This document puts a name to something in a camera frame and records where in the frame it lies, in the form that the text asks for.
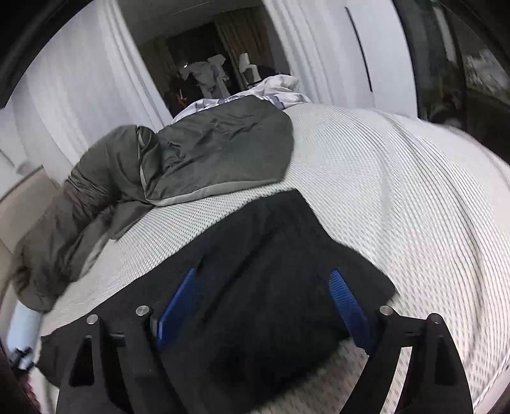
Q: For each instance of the pile of pale clothes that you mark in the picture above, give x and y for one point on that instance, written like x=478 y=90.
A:
x=203 y=73

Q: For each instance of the white crumpled sheet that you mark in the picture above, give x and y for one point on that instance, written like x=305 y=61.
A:
x=279 y=85

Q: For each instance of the olive curtain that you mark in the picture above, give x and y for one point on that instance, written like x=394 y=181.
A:
x=239 y=36

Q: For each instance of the white chair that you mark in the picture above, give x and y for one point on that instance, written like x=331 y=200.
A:
x=245 y=63

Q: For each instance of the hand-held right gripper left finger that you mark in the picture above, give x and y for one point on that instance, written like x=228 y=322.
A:
x=175 y=306

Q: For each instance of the grey-green duvet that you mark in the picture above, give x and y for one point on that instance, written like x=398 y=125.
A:
x=219 y=147

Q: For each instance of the white wardrobe door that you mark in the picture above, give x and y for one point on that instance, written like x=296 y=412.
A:
x=386 y=47

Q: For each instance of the black pants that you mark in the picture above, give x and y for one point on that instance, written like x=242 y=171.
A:
x=259 y=258

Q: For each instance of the white textured bed mattress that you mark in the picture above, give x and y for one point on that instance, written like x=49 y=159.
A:
x=398 y=179

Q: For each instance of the light blue pillow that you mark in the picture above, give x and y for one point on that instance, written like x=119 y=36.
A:
x=26 y=326

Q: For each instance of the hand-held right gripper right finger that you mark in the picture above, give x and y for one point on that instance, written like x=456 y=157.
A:
x=346 y=306

